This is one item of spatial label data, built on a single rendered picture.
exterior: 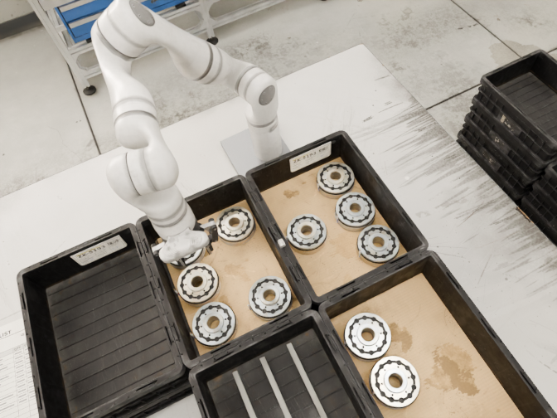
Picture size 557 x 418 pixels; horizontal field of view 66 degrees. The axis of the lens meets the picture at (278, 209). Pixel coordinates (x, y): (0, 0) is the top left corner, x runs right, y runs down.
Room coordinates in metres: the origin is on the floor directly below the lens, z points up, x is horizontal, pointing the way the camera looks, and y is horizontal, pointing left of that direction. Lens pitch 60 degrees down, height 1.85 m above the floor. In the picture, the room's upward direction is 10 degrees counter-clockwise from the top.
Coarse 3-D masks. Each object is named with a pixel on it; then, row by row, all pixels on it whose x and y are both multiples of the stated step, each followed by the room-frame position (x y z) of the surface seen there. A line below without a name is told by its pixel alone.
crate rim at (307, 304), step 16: (240, 176) 0.65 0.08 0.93; (208, 192) 0.62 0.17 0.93; (256, 208) 0.55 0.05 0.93; (144, 240) 0.52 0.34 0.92; (272, 240) 0.46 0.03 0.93; (160, 288) 0.38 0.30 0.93; (304, 288) 0.32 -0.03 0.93; (304, 304) 0.29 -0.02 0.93; (176, 320) 0.30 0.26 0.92; (272, 320) 0.27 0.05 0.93; (176, 336) 0.27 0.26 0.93; (240, 336) 0.24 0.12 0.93; (208, 352) 0.22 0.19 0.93
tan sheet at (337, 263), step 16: (336, 160) 0.72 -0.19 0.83; (304, 176) 0.69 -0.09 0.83; (272, 192) 0.65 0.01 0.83; (288, 192) 0.64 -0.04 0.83; (304, 192) 0.63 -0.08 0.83; (272, 208) 0.60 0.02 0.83; (288, 208) 0.59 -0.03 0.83; (304, 208) 0.58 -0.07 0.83; (320, 208) 0.57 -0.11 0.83; (336, 224) 0.52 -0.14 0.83; (384, 224) 0.49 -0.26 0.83; (336, 240) 0.47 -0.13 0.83; (352, 240) 0.47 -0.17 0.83; (304, 256) 0.44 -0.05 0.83; (320, 256) 0.44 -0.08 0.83; (336, 256) 0.43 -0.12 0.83; (352, 256) 0.42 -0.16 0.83; (304, 272) 0.40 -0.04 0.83; (320, 272) 0.39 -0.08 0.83; (336, 272) 0.39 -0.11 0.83; (352, 272) 0.38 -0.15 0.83; (320, 288) 0.35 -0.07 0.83
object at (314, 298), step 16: (352, 144) 0.69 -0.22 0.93; (272, 160) 0.68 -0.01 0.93; (256, 192) 0.59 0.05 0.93; (384, 192) 0.53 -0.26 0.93; (400, 208) 0.48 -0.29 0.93; (272, 224) 0.50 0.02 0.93; (288, 256) 0.41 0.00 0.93; (400, 256) 0.36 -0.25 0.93; (368, 272) 0.34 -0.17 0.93; (336, 288) 0.31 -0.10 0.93
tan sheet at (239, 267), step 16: (256, 224) 0.56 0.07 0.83; (160, 240) 0.56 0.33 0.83; (256, 240) 0.51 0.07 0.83; (208, 256) 0.49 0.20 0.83; (224, 256) 0.48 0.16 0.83; (240, 256) 0.47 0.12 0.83; (256, 256) 0.47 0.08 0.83; (272, 256) 0.46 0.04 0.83; (176, 272) 0.46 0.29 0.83; (224, 272) 0.44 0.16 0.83; (240, 272) 0.43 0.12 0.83; (256, 272) 0.42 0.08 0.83; (272, 272) 0.42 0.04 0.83; (176, 288) 0.42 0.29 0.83; (224, 288) 0.40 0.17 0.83; (240, 288) 0.39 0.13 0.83; (240, 304) 0.35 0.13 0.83; (192, 320) 0.33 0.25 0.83; (240, 320) 0.31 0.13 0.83; (256, 320) 0.30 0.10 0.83
